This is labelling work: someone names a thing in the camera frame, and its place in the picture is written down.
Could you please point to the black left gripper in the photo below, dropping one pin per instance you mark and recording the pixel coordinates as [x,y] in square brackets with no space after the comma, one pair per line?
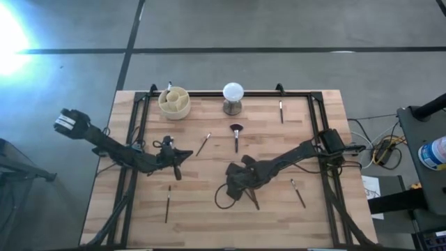
[169,156]

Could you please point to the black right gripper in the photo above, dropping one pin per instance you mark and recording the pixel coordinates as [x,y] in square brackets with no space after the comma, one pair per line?
[244,176]

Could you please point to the dark fan makeup brush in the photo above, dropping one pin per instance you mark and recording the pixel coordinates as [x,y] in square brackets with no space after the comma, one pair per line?
[236,139]

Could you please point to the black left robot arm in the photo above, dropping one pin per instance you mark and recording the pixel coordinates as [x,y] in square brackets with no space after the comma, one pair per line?
[101,141]

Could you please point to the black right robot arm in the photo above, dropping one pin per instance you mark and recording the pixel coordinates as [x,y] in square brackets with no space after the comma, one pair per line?
[292,157]

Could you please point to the beige round divided container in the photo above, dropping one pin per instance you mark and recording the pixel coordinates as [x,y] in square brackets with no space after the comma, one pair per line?
[174,112]

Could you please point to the white globe table lamp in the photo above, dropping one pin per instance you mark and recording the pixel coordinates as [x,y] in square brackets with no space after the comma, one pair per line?
[233,91]

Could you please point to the white paper sheet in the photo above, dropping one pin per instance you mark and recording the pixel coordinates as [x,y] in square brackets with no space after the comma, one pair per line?
[371,188]

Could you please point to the black power strip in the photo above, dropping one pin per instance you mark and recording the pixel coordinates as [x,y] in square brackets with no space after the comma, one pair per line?
[385,152]

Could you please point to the dark metal stand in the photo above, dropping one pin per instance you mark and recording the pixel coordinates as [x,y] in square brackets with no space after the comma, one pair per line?
[21,168]

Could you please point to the small yellow tool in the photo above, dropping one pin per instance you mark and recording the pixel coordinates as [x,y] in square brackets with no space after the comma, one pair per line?
[415,186]

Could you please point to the black equipment cart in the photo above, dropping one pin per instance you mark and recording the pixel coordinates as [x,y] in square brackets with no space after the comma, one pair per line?
[418,132]

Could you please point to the blue white wipes canister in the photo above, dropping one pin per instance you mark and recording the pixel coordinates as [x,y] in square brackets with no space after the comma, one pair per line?
[433,153]

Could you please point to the black plastic crate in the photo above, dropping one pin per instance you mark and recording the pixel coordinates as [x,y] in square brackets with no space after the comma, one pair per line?
[430,241]

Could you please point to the black frame clamp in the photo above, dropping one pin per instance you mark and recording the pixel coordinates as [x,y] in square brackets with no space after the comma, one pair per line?
[279,88]
[153,88]

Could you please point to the black metal table frame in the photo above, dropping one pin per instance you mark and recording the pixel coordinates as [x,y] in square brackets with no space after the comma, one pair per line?
[271,94]

